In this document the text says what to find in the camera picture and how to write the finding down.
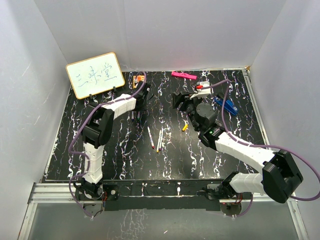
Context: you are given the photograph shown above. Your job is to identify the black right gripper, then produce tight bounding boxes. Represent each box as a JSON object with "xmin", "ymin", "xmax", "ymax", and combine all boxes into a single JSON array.
[{"xmin": 172, "ymin": 91, "xmax": 203, "ymax": 132}]

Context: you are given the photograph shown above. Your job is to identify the green-tipped white pen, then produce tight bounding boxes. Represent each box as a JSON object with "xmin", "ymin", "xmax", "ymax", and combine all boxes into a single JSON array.
[{"xmin": 136, "ymin": 111, "xmax": 141, "ymax": 121}]

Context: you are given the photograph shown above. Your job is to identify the blue-tipped white pen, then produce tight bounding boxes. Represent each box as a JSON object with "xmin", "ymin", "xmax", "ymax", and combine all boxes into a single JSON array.
[{"xmin": 131, "ymin": 111, "xmax": 135, "ymax": 122}]

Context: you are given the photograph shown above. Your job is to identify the red-tipped white pen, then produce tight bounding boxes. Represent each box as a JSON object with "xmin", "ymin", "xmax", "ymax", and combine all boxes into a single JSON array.
[{"xmin": 147, "ymin": 126, "xmax": 155, "ymax": 149}]

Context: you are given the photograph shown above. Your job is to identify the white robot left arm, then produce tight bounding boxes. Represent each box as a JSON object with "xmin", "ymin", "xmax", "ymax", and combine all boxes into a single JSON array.
[{"xmin": 81, "ymin": 82, "xmax": 151, "ymax": 200}]

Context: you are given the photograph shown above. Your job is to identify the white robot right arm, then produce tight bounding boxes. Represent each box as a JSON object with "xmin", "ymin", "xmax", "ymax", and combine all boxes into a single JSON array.
[{"xmin": 171, "ymin": 92, "xmax": 303, "ymax": 204}]

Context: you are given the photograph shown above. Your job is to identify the yellow pen cap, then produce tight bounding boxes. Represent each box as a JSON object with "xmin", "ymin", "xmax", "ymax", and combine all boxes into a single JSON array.
[{"xmin": 182, "ymin": 124, "xmax": 188, "ymax": 132}]

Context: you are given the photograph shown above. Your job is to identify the purple-tipped white pen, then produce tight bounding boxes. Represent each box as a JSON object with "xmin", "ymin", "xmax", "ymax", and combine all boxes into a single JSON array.
[{"xmin": 158, "ymin": 127, "xmax": 164, "ymax": 152}]

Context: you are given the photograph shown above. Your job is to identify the yellow-tipped white pen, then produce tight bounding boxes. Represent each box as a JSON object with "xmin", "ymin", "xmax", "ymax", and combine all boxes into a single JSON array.
[{"xmin": 156, "ymin": 129, "xmax": 162, "ymax": 153}]

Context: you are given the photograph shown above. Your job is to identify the pink plastic clip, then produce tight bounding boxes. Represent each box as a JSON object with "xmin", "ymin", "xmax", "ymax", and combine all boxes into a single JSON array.
[{"xmin": 171, "ymin": 71, "xmax": 197, "ymax": 80}]

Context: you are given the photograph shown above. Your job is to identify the blue clamp tool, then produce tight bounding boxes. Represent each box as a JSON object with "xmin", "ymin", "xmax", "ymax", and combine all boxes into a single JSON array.
[{"xmin": 214, "ymin": 95, "xmax": 238, "ymax": 116}]

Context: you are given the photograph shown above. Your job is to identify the small wooden-framed whiteboard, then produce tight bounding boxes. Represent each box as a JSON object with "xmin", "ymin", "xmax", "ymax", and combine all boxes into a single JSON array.
[{"xmin": 65, "ymin": 52, "xmax": 125, "ymax": 100}]

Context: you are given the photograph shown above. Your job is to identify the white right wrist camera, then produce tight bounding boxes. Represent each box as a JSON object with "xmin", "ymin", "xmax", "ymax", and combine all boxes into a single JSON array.
[{"xmin": 190, "ymin": 81, "xmax": 211, "ymax": 99}]

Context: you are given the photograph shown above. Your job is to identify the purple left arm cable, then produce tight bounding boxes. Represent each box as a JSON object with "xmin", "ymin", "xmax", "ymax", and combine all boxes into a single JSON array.
[{"xmin": 67, "ymin": 71, "xmax": 147, "ymax": 221}]

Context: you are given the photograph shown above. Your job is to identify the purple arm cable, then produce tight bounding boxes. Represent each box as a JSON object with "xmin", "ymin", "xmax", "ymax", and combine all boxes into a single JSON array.
[
  {"xmin": 67, "ymin": 71, "xmax": 147, "ymax": 221},
  {"xmin": 207, "ymin": 79, "xmax": 320, "ymax": 218}
]

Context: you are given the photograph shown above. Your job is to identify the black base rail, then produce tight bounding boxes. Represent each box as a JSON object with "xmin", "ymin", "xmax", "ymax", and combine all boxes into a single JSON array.
[{"xmin": 73, "ymin": 179, "xmax": 251, "ymax": 215}]

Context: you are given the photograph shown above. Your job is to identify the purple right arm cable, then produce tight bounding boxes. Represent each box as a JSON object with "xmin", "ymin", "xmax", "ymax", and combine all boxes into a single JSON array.
[{"xmin": 207, "ymin": 79, "xmax": 320, "ymax": 218}]

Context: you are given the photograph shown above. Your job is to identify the aluminium frame rail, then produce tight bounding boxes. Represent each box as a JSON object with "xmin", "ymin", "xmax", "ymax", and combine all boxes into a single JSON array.
[{"xmin": 242, "ymin": 69, "xmax": 309, "ymax": 240}]

